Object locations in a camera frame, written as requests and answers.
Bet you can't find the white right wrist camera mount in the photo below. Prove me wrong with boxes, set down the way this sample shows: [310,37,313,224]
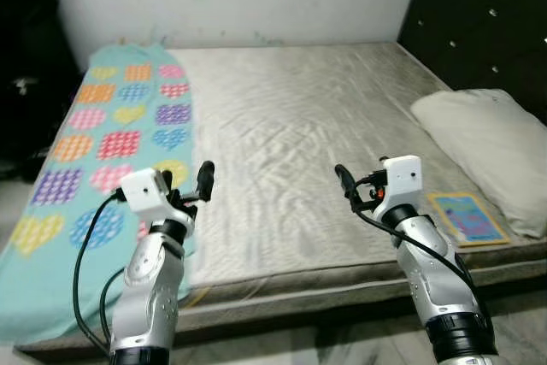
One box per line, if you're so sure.
[376,155,425,219]

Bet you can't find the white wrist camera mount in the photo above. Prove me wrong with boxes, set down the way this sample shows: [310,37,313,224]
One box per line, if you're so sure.
[376,155,425,219]
[118,168,172,226]

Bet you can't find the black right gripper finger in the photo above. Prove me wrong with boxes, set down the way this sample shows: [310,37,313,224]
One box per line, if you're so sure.
[334,164,360,210]

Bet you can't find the white pillow with grey lettering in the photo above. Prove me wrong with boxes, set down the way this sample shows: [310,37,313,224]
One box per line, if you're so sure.
[410,88,547,239]

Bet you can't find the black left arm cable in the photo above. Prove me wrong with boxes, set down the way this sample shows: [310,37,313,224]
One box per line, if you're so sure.
[72,192,127,356]

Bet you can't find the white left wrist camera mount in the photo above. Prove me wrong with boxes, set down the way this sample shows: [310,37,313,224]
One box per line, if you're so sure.
[118,168,172,226]

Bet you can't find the teal blanket with dotted shapes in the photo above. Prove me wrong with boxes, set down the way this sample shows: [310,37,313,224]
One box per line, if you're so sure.
[0,43,199,347]

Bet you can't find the dark tufted bed frame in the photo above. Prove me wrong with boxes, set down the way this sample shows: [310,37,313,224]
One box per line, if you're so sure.
[397,0,547,122]

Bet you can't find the grey patterned quilted mattress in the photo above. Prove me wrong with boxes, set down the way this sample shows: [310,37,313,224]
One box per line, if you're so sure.
[17,40,547,353]

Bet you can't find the black duffel bag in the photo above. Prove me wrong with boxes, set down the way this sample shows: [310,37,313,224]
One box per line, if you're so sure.
[0,6,82,178]

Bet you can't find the yellow-edged children's board book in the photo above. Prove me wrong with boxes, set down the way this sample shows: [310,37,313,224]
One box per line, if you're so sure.
[426,191,512,249]

